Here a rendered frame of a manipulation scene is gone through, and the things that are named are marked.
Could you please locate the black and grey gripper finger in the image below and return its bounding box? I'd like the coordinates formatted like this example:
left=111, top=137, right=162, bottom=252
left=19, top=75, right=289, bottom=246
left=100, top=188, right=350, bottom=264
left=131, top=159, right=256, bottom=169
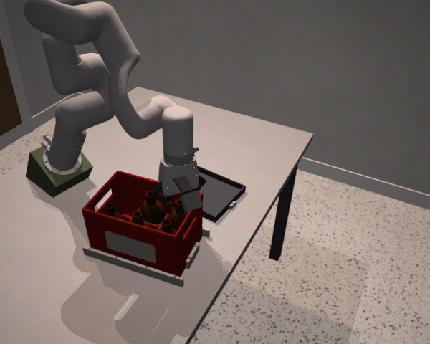
left=197, top=175, right=206, bottom=191
left=151, top=181, right=172, bottom=214

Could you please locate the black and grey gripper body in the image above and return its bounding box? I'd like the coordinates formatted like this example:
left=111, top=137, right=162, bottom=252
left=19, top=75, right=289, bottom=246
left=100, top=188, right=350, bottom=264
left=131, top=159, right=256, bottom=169
left=158, top=156, right=199, bottom=196

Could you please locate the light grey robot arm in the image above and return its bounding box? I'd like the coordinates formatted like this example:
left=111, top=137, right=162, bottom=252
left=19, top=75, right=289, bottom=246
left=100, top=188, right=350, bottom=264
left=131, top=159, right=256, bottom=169
left=24, top=0, right=199, bottom=176

